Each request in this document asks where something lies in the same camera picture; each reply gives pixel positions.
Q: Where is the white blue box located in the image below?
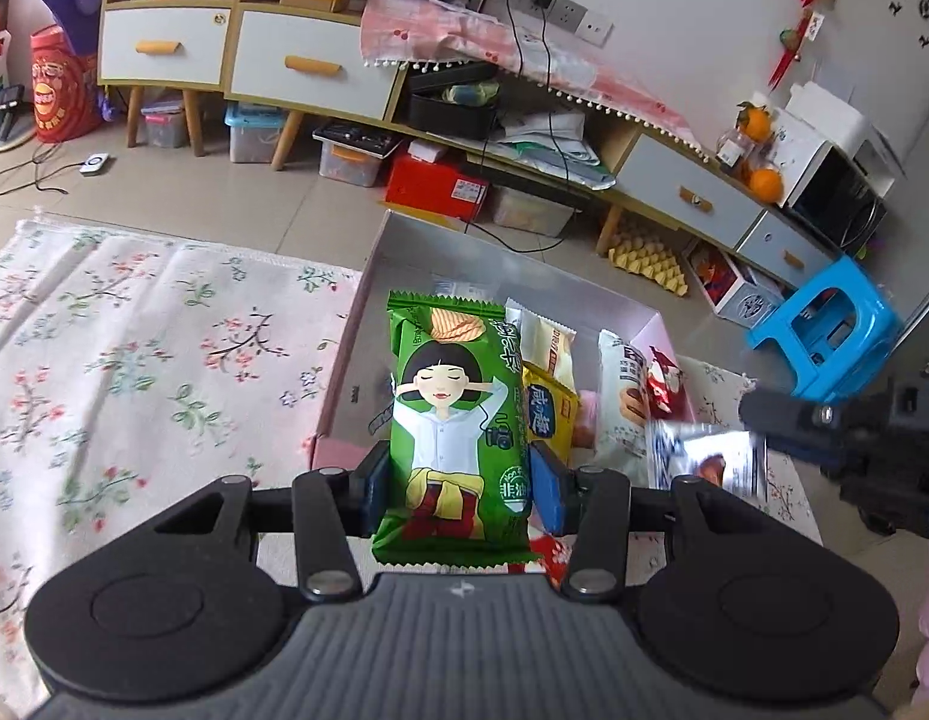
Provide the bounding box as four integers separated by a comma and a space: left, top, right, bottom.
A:
713, 270, 784, 329

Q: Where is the white drawer wooden handle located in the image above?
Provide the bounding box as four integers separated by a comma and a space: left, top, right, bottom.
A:
228, 9, 401, 121
100, 6, 233, 87
736, 210, 840, 287
614, 133, 765, 250

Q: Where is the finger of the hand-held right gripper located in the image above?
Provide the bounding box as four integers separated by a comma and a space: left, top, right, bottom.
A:
738, 387, 845, 464

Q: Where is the white plastic bag pile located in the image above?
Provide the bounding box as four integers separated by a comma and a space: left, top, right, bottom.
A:
494, 109, 619, 188

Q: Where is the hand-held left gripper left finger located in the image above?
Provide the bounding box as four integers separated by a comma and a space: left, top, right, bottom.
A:
153, 439, 395, 602

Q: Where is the pink snack packet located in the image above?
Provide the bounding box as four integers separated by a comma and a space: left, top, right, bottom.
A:
573, 388, 602, 452

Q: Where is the red flat box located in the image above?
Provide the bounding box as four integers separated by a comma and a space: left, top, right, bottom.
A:
385, 142, 491, 222

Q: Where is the clear bin blue lid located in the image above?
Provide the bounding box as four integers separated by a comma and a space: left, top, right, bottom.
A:
224, 101, 293, 164

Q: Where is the white microwave oven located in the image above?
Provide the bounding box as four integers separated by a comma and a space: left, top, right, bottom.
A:
779, 109, 896, 252

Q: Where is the red brown snack packet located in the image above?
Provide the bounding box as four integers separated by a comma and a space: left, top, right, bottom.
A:
646, 347, 692, 421

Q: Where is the black phone tripod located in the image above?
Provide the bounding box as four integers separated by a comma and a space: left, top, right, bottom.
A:
0, 86, 26, 155

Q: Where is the blue plastic stool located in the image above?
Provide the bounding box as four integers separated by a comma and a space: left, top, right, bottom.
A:
745, 255, 904, 402

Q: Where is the green snack packet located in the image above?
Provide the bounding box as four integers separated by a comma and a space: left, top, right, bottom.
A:
372, 289, 542, 569

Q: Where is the small clear storage bin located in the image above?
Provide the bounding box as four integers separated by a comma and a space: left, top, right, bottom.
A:
140, 101, 190, 149

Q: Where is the black power cable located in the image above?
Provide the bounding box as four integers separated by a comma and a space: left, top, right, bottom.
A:
464, 7, 578, 252
504, 0, 529, 72

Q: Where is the yellow egg tray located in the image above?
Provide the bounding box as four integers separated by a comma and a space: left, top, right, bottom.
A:
608, 229, 692, 295

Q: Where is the pink printed cloth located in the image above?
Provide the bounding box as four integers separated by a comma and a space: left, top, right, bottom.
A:
359, 0, 705, 158

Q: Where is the red printed box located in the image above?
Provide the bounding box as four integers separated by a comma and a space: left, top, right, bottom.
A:
689, 240, 739, 301

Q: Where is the red printed bag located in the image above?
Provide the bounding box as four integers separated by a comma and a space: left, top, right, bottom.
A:
29, 24, 106, 143

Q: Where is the glass jar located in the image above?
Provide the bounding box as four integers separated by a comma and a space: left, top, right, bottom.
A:
715, 127, 750, 170

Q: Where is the low wooden cabinet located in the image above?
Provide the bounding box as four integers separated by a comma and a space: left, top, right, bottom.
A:
389, 60, 844, 293

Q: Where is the black floor cable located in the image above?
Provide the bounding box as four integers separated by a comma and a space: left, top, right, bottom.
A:
0, 142, 86, 196

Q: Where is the white cookie packet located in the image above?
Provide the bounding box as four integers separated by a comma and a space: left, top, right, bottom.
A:
594, 328, 654, 488

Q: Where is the black lunch box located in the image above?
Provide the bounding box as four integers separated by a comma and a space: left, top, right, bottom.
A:
404, 64, 503, 140

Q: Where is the clear snack packet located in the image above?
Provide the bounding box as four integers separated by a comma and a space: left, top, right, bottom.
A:
432, 276, 489, 302

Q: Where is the floral tablecloth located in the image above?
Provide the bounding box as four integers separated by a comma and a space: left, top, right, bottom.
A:
0, 217, 825, 720

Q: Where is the clear bin black lid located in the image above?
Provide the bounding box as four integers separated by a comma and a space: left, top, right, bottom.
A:
312, 122, 405, 188

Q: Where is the silver foil snack packet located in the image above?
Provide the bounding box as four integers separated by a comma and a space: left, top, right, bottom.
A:
648, 420, 769, 502

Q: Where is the pink cardboard box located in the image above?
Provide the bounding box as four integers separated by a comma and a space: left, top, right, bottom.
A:
310, 210, 699, 500

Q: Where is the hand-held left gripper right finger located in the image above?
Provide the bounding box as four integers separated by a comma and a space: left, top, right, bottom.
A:
530, 441, 791, 602

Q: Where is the yellow chip packet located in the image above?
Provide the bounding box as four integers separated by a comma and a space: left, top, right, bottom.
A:
522, 361, 580, 466

